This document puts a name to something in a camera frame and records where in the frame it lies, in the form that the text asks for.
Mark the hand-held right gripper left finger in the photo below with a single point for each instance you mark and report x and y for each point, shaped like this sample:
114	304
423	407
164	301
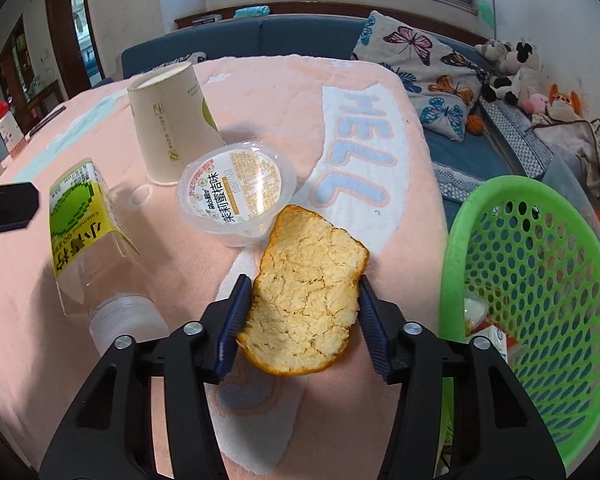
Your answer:
232	312

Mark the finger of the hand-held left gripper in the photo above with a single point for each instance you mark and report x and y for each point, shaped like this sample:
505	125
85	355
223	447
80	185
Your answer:
5	208

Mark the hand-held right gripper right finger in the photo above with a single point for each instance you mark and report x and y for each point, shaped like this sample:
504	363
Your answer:
375	322

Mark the green plastic mesh basket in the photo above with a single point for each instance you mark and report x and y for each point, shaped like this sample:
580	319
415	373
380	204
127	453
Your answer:
455	250

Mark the blue white milk carton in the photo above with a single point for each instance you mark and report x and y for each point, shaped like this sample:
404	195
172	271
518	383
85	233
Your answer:
495	344

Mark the red printed plastic cup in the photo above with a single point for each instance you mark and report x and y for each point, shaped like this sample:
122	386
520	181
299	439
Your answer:
514	345

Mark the clear bottle yellow green label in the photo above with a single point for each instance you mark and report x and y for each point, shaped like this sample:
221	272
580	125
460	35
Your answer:
80	220

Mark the white bottle red cap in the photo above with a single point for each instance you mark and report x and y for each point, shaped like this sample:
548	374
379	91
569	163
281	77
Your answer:
7	127

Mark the black phone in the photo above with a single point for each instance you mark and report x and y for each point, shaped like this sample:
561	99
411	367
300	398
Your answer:
47	119

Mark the clear jelly cup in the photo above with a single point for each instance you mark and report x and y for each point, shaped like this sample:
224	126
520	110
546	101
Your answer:
235	190

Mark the blue white patterned cloth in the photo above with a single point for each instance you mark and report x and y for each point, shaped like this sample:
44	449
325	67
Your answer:
517	135
460	182

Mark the white paper cup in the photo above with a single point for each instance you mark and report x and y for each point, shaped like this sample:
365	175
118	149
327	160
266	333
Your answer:
165	125

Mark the pink printed blanket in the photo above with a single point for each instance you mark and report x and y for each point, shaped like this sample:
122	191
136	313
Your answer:
280	110

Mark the small orange ball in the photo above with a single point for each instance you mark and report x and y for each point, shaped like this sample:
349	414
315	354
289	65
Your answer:
474	125

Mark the beige crumpled clothing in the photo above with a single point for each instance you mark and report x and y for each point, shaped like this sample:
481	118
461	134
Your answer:
575	145

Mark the pink plush toy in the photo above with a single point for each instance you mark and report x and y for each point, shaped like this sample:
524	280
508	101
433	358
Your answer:
535	100

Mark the butterfly print pillow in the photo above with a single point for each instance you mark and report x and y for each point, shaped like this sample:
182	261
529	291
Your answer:
410	45

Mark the blue sofa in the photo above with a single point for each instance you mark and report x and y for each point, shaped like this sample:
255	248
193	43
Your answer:
305	35

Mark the black white cow plush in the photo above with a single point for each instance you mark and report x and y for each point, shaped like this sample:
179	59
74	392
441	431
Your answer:
522	72

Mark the orange fox plush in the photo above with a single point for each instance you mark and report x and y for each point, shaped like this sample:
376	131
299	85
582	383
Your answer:
565	102

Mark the grey plush toy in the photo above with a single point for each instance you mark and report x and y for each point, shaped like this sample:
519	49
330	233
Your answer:
492	50

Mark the light blue folded cloth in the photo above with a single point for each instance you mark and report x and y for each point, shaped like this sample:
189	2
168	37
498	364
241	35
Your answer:
251	11

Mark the wooden door frame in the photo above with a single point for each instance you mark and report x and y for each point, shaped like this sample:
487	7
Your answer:
55	25

